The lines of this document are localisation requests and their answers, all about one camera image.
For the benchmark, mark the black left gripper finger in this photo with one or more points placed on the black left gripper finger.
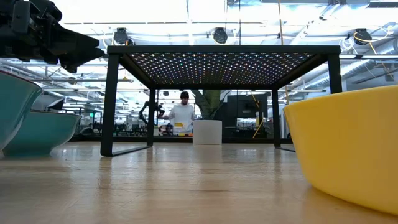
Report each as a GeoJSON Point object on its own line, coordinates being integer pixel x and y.
{"type": "Point", "coordinates": [84, 60]}
{"type": "Point", "coordinates": [74, 43]}

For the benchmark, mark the teal patterned mini bowl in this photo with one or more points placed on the teal patterned mini bowl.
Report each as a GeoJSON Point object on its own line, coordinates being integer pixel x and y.
{"type": "Point", "coordinates": [46, 133]}
{"type": "Point", "coordinates": [15, 102]}

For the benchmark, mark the black perforated metal shelf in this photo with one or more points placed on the black perforated metal shelf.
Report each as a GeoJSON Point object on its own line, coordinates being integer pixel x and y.
{"type": "Point", "coordinates": [217, 49]}

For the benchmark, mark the white plant pot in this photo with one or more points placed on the white plant pot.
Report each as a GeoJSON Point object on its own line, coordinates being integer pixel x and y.
{"type": "Point", "coordinates": [207, 132]}

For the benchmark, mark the black background robot arm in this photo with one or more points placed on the black background robot arm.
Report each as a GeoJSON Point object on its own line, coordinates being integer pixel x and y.
{"type": "Point", "coordinates": [160, 109]}

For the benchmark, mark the person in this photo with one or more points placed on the person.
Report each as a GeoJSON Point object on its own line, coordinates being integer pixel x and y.
{"type": "Point", "coordinates": [182, 116]}

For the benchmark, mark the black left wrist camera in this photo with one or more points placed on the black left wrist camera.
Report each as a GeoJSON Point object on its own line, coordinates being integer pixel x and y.
{"type": "Point", "coordinates": [21, 17]}

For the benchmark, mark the green snake plant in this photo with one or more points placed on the green snake plant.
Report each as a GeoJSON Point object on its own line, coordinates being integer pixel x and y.
{"type": "Point", "coordinates": [211, 102]}

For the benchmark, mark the black cabinet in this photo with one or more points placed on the black cabinet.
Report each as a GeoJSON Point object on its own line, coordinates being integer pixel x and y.
{"type": "Point", "coordinates": [245, 109]}

